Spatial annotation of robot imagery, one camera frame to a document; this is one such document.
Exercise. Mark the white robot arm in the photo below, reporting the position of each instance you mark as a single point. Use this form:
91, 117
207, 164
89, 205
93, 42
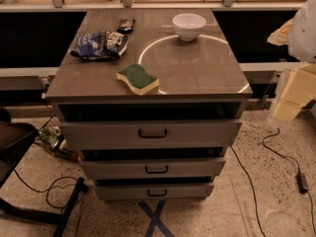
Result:
299, 35

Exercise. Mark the grey drawer cabinet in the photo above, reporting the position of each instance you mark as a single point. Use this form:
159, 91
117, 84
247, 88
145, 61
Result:
150, 110

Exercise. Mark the middle grey drawer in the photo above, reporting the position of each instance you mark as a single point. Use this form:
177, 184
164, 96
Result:
153, 168

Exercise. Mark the top grey drawer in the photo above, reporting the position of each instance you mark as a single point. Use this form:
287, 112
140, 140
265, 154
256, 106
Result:
96, 135

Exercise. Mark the wire basket with cans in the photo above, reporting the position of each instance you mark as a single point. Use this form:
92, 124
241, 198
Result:
52, 141

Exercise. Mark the green and yellow sponge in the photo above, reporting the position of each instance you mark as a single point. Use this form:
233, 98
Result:
138, 80

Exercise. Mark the black power adapter with cable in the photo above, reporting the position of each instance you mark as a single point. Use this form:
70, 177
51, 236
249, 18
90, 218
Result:
300, 178

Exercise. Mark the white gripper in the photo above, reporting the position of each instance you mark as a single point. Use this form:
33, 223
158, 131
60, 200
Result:
303, 34

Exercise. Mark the white bowl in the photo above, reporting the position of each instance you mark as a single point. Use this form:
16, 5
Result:
188, 26

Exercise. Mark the small black snack packet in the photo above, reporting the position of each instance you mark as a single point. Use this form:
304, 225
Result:
125, 26

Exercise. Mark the blue chip bag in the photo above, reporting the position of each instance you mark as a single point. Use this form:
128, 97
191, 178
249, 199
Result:
99, 45

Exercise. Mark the grey drawer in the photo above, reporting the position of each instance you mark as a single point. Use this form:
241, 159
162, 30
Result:
96, 135
188, 190
153, 168

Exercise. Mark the bottom grey drawer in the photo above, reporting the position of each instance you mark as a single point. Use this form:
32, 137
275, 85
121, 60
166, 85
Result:
188, 190

